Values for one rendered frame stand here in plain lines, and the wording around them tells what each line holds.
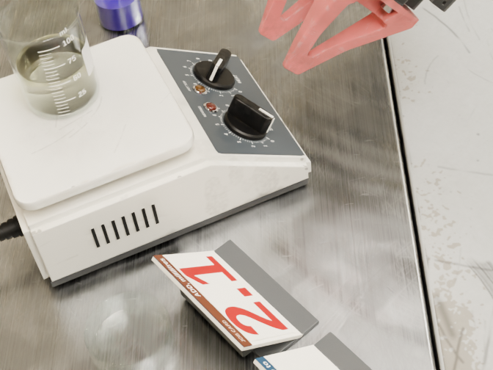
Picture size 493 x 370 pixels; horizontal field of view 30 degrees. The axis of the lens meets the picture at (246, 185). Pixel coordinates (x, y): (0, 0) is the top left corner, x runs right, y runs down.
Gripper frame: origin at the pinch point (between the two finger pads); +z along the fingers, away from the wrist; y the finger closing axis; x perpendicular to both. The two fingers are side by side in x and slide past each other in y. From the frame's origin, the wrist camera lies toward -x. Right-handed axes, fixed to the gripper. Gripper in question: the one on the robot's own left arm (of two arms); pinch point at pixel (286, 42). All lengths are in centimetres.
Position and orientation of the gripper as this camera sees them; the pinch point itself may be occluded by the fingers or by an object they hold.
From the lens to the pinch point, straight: 57.3
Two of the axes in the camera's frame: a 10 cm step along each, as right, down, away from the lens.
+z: -6.4, 6.9, 3.5
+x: 6.5, 2.5, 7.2
